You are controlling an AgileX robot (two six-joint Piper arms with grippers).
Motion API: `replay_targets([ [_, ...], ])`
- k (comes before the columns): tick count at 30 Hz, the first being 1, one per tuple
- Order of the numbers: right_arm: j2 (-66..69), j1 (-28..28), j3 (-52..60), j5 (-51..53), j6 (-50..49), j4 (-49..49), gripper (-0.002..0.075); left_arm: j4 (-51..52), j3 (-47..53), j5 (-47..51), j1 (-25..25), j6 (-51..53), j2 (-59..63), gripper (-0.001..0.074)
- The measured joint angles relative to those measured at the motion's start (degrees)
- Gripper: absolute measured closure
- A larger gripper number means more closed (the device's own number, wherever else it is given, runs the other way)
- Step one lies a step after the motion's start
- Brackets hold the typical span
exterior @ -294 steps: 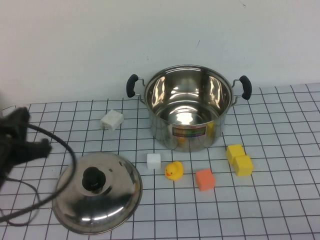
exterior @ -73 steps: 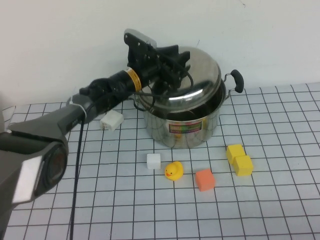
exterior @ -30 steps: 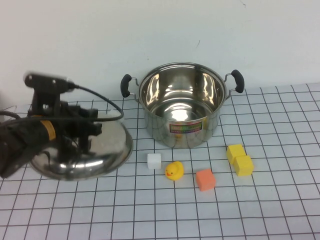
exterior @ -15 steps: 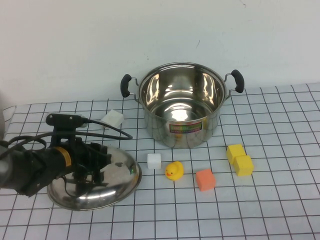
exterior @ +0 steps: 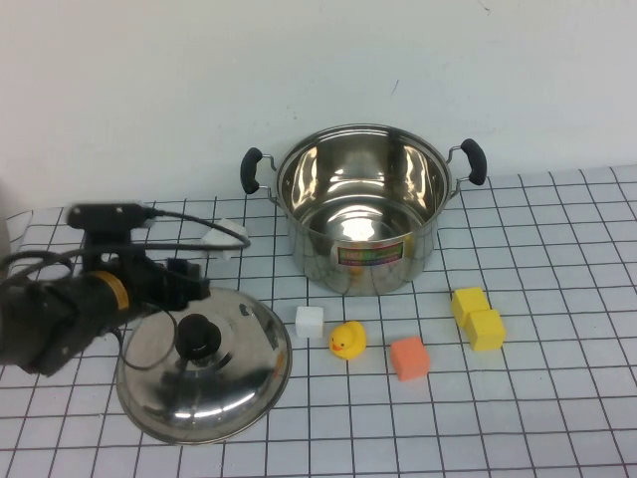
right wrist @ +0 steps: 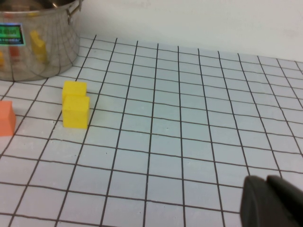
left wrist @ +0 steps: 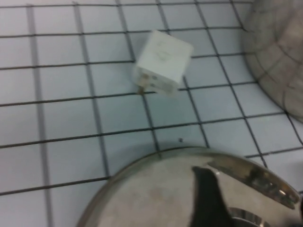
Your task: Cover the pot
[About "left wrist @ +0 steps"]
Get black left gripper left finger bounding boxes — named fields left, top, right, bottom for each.
left=191, top=165, right=235, bottom=227

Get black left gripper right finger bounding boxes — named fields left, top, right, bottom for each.
left=298, top=190, right=303, bottom=227

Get steel lid black knob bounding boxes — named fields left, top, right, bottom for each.
left=75, top=146, right=301, bottom=227

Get white power adapter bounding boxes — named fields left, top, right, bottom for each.
left=132, top=29, right=195, bottom=99

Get white black-checked tablecloth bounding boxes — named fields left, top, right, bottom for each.
left=0, top=0, right=303, bottom=227

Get stainless steel pot black handles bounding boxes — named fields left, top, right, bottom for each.
left=240, top=0, right=303, bottom=123

